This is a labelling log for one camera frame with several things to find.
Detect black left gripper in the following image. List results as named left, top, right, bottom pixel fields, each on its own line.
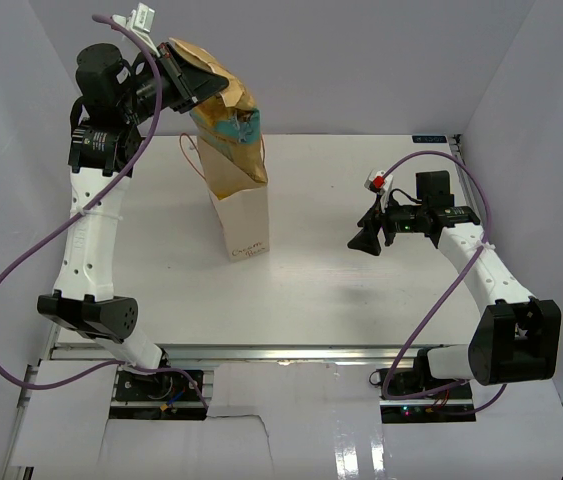
left=118, top=42, right=228, bottom=125

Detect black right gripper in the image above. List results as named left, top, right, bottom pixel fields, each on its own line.
left=348, top=192, right=428, bottom=256

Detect yellow chips bag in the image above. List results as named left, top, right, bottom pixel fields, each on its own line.
left=174, top=39, right=268, bottom=199

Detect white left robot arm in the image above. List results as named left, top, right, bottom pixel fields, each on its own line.
left=37, top=39, right=267, bottom=399

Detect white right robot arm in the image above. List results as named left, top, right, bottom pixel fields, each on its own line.
left=348, top=170, right=561, bottom=399

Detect white paper bag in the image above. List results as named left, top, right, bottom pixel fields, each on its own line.
left=179, top=134, right=270, bottom=262

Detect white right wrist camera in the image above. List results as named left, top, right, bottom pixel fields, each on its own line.
left=364, top=170, right=393, bottom=210

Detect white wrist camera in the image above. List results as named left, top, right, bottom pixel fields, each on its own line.
left=112, top=2, right=156, bottom=35
left=364, top=170, right=393, bottom=210

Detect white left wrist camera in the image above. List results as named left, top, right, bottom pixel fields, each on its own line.
left=112, top=2, right=156, bottom=35

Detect aluminium table edge rail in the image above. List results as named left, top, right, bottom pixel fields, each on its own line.
left=450, top=133, right=485, bottom=226

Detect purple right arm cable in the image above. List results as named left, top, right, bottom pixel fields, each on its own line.
left=379, top=151, right=507, bottom=415

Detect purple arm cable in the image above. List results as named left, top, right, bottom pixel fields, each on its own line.
left=379, top=151, right=507, bottom=415
left=0, top=13, right=208, bottom=409

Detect front aluminium rail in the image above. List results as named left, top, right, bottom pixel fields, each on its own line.
left=50, top=342, right=432, bottom=366

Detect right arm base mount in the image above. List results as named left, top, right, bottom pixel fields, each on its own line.
left=380, top=369, right=476, bottom=425

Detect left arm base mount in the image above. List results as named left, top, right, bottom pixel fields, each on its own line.
left=109, top=370, right=206, bottom=421

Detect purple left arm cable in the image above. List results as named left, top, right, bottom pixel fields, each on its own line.
left=0, top=13, right=208, bottom=409

